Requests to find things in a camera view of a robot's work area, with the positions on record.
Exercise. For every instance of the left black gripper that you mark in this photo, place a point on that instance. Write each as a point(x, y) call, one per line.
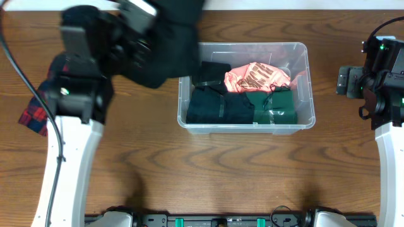
point(139, 55)

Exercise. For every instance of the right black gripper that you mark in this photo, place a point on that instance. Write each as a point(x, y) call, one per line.
point(355, 91)

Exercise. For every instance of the large black garment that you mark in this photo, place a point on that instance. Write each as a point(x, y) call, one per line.
point(173, 43)

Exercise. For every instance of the green taped garment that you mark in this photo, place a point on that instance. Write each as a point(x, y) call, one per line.
point(273, 108)

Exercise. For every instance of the pink printed t-shirt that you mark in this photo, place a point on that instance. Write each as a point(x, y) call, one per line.
point(256, 77)

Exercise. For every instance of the black taped garment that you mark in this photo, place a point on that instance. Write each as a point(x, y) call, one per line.
point(212, 74)

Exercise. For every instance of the dark navy garment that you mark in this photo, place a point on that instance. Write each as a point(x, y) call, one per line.
point(208, 106)

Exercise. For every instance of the red navy plaid shirt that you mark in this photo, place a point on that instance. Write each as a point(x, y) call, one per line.
point(34, 116)

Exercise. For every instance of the clear plastic storage bin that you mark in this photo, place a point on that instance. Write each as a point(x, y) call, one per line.
point(291, 57)

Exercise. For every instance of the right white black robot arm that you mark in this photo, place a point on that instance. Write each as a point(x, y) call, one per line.
point(380, 84)

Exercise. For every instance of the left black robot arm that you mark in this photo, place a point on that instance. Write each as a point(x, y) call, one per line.
point(98, 46)

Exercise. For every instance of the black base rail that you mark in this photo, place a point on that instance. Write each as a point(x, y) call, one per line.
point(277, 219)

